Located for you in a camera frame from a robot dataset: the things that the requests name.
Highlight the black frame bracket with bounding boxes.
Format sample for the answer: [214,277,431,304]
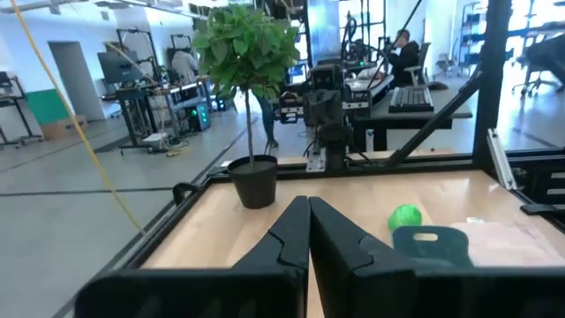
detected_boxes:
[171,181,200,207]

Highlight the black keyboard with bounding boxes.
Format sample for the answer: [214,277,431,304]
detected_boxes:
[388,85,436,114]

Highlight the yellow hanging cable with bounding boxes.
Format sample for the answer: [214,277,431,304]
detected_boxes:
[9,0,147,236]

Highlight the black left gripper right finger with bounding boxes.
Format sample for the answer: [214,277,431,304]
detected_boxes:
[308,196,565,318]

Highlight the person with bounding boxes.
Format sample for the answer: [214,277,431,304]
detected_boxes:
[170,49,200,86]
[254,95,280,150]
[387,28,421,88]

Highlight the green round toy produce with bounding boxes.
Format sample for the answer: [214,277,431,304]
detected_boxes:
[387,203,424,232]

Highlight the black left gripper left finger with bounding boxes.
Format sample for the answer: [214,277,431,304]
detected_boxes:
[74,195,311,318]

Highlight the dark flat monitor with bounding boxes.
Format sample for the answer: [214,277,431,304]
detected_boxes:
[96,49,146,86]

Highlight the dark office desk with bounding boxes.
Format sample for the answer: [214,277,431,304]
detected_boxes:
[348,72,474,154]

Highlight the metal storage shelf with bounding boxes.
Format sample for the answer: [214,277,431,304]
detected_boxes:
[457,0,486,79]

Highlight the silver aluminium bar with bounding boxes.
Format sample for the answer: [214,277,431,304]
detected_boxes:
[485,127,518,192]

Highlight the black frame clamp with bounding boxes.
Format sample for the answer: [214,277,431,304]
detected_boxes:
[519,202,565,217]

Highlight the green wall panel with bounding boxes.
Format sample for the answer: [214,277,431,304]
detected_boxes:
[25,87,71,126]

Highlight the cardboard box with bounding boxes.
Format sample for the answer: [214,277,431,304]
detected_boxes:
[41,114,88,142]

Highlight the dark office chair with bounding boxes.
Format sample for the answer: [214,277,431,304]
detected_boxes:
[511,34,565,97]

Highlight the black metal table frame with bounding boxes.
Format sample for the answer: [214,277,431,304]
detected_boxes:
[50,0,565,318]

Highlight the teal plastic container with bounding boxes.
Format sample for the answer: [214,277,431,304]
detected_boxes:
[391,224,475,269]

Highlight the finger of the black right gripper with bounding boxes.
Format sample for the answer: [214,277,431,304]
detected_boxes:
[323,90,343,128]
[305,90,325,128]

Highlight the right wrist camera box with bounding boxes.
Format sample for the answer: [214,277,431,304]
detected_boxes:
[311,64,346,92]

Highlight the computer with green lights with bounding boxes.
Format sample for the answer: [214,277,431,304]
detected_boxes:
[188,102,212,133]

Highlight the beige folded towel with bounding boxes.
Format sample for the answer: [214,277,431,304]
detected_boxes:
[448,216,565,269]

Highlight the potted green plant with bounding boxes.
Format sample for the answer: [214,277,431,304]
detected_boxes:
[191,3,302,210]

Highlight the black workbench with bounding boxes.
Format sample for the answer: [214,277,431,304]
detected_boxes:
[115,77,213,155]

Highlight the black rolling cart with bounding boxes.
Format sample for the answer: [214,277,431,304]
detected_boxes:
[0,71,45,149]

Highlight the grey office chair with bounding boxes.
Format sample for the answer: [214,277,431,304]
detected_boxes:
[403,42,433,88]

